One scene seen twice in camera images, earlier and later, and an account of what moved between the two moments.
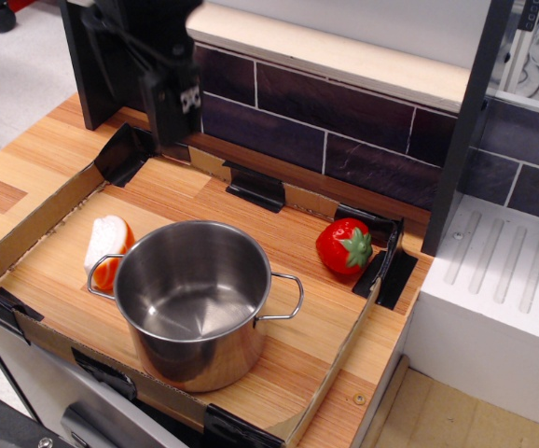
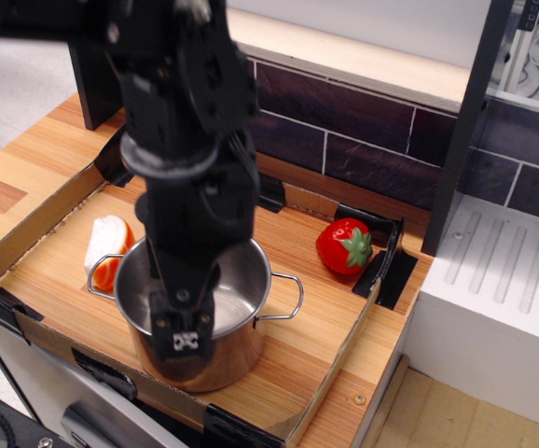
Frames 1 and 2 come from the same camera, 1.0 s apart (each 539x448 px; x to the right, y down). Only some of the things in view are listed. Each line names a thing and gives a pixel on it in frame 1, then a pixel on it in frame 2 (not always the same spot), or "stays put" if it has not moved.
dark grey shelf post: x=468 y=126 stays put
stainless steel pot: x=192 y=295 stays put
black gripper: x=163 y=49 → x=190 y=223
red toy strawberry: x=345 y=245 stays put
